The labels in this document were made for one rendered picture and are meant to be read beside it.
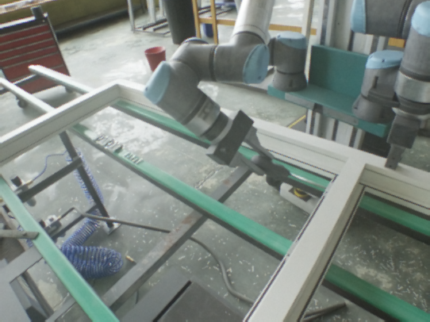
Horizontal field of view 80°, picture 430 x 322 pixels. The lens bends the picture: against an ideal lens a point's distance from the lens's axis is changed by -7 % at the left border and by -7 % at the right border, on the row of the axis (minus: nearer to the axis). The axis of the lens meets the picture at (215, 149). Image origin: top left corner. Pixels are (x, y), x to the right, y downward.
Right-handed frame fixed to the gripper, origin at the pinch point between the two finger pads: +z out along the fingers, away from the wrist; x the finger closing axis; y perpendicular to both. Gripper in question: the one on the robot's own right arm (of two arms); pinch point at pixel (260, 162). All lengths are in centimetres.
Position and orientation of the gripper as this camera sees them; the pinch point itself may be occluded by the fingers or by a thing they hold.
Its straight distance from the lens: 71.8
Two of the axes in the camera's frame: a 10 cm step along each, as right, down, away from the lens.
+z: 7.6, 5.6, 3.2
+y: 4.1, -0.3, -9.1
